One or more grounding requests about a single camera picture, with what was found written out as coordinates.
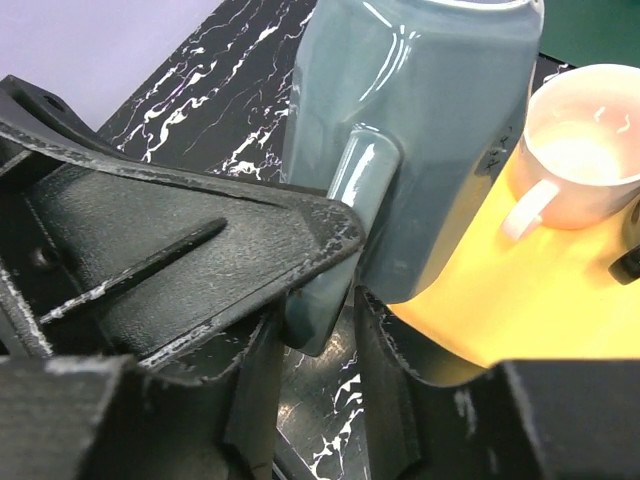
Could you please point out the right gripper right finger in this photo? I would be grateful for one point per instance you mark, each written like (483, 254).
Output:
(432, 415)

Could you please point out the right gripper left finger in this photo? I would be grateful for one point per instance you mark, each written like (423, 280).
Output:
(107, 418)

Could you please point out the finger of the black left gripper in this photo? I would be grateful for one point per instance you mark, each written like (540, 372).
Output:
(101, 254)

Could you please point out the dark grey mug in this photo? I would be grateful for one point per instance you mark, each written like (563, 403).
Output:
(626, 269)

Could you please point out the pink mug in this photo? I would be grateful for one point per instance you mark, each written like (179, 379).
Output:
(578, 159)

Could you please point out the grey-blue mug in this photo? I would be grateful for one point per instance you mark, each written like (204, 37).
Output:
(405, 111)

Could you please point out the orange plastic tray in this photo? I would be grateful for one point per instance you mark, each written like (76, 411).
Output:
(548, 296)

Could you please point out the dark green placemat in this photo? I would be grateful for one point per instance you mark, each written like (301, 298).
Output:
(584, 32)

